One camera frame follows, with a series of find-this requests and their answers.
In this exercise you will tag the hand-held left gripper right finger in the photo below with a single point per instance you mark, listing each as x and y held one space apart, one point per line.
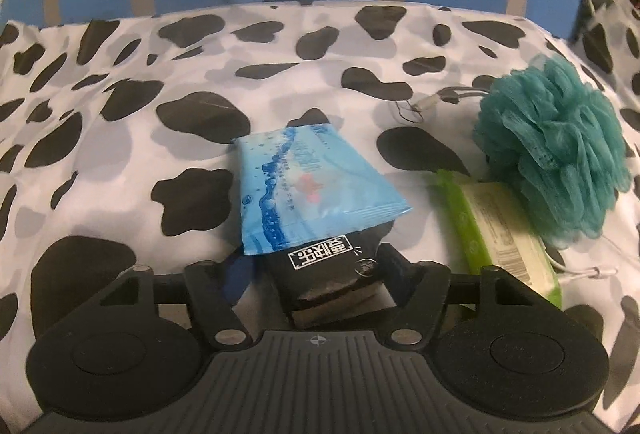
397 271

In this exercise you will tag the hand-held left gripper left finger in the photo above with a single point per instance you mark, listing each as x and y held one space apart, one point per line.
232 284

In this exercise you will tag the black packet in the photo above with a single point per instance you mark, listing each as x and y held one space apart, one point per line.
325 266

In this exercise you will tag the green tissue pack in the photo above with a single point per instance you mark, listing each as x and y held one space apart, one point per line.
500 234

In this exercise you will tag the blue wet wipes pack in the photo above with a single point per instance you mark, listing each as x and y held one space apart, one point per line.
300 184

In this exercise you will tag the cow print blanket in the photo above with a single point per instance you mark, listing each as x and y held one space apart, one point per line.
125 163

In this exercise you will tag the teal bath loofah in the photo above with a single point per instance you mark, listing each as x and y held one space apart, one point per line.
550 143

